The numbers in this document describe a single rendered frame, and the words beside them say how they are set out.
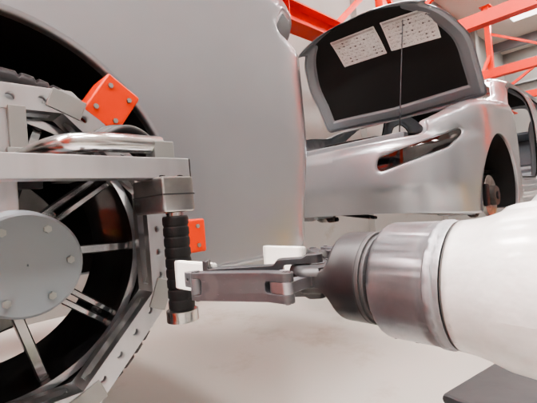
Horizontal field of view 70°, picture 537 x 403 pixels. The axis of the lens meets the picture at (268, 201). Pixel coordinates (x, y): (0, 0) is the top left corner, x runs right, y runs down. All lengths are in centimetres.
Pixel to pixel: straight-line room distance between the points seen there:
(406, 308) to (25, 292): 44
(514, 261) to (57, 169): 46
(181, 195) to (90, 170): 12
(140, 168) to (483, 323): 44
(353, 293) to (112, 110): 58
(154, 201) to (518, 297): 44
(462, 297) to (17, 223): 48
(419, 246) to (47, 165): 41
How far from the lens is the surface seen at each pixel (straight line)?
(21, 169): 51
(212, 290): 34
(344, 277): 31
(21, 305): 56
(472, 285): 25
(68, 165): 52
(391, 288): 28
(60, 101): 74
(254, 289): 32
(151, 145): 57
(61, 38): 96
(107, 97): 78
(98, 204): 96
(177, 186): 55
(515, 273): 24
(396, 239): 29
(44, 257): 56
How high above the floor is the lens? 89
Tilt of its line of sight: 1 degrees up
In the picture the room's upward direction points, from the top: 5 degrees counter-clockwise
